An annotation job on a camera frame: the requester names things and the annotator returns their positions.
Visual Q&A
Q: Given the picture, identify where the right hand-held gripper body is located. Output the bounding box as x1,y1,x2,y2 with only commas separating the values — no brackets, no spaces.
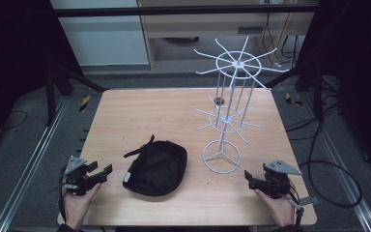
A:
254,158,303,200

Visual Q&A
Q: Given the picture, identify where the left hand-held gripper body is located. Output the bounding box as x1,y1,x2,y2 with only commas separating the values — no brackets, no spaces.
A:
62,155,101,197

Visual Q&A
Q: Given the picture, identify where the person's right hand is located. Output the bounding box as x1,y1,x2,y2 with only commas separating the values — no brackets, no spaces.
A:
253,188,297,228

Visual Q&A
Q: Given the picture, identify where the person's left hand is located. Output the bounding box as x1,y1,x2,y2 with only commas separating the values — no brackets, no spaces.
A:
62,182,103,232

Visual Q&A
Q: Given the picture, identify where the black fabric bag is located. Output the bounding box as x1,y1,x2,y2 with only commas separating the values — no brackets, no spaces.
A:
122,133,188,198

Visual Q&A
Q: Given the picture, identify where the yellow black striped tape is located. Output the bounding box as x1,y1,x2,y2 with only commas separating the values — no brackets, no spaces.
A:
78,95,92,113
284,92,304,107

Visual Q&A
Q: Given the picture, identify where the black metal stand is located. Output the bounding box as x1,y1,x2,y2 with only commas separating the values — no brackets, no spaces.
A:
43,59,111,128
263,59,326,124

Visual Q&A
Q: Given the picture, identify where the white cabinet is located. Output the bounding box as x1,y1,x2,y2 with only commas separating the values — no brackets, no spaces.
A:
49,0,151,68

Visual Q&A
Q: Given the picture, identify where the light wooden desk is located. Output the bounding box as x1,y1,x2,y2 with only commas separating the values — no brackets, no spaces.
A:
136,0,320,72

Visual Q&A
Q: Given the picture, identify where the right hand-held gripper cable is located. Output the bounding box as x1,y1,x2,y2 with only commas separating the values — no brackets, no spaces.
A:
287,195,321,227

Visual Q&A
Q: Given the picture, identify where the white wire display rack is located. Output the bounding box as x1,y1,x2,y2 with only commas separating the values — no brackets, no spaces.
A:
191,35,291,175

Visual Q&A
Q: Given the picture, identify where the aluminium floor rail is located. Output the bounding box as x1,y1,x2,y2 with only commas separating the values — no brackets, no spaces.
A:
299,92,371,232
0,96,70,232

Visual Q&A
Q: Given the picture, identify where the long black looped floor cable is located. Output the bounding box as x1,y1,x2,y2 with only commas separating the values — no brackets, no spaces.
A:
298,120,364,209

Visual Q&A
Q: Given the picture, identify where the thin black floor cable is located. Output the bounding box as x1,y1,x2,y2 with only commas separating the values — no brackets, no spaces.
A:
0,109,29,131

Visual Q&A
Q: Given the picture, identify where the bundle of hanging cables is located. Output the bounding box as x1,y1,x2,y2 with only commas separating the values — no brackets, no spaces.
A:
261,12,301,67

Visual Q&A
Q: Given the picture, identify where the black horizontal frame bar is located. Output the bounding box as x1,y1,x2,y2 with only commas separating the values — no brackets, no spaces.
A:
51,4,319,18

